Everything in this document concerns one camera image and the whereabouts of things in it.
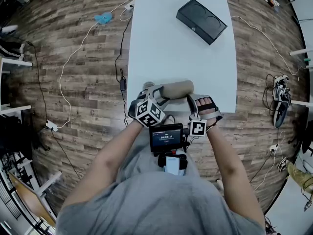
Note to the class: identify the white box on black mount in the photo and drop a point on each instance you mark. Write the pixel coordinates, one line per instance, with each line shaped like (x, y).
(172, 165)

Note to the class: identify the light wooden tabletop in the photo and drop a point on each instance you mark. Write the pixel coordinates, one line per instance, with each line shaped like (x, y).
(31, 199)

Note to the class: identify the white power strip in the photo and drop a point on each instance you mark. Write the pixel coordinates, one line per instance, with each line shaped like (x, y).
(274, 148)
(129, 5)
(51, 125)

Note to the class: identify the beige oval case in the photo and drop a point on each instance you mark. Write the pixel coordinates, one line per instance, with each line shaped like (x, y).
(178, 89)

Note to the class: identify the black rectangular box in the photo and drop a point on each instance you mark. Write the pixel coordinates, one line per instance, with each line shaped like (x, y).
(200, 18)

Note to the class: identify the person's right forearm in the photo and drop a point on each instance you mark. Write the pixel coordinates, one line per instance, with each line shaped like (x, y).
(227, 165)

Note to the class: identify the person's grey shirt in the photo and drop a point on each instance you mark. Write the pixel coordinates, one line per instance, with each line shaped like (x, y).
(159, 204)

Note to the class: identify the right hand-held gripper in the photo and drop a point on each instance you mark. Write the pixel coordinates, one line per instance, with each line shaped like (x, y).
(210, 116)

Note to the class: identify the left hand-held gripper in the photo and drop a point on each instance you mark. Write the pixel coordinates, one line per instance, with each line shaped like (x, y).
(146, 112)

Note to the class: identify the white desk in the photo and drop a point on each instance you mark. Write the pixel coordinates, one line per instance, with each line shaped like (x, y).
(298, 52)

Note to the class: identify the person's left forearm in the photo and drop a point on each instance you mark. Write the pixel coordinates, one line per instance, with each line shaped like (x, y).
(110, 160)

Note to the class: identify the person's right hand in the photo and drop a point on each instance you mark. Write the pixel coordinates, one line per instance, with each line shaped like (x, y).
(204, 103)

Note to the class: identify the small black display screen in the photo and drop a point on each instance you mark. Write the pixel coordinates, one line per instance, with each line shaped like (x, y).
(166, 137)

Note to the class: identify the dark grey shoe-shaped device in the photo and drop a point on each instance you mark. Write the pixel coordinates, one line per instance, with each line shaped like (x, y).
(281, 114)

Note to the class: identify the blue plush toy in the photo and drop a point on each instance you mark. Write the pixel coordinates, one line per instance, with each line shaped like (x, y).
(104, 18)

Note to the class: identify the white-legged wooden side table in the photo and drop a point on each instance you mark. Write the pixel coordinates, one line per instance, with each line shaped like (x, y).
(14, 62)

